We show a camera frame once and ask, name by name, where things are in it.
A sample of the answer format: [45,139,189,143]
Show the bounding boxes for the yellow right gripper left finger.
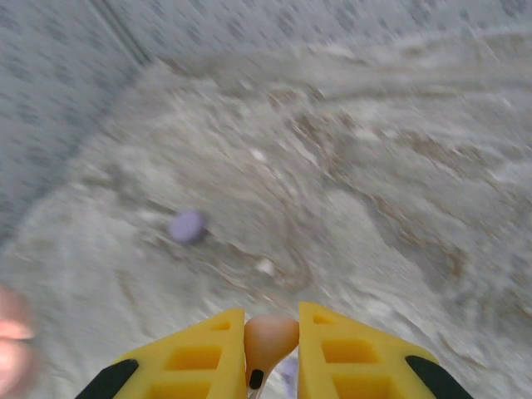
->
[78,307,246,399]

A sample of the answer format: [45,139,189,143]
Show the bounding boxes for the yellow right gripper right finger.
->
[298,301,475,399]

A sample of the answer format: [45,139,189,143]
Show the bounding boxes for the round purple charging case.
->
[168,209,208,245]

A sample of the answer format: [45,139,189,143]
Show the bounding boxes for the pink wireless earbud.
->
[244,314,300,399]

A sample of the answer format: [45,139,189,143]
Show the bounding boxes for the aluminium frame post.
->
[85,0,150,67]

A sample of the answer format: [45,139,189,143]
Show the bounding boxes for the round pink charging case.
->
[0,284,37,399]

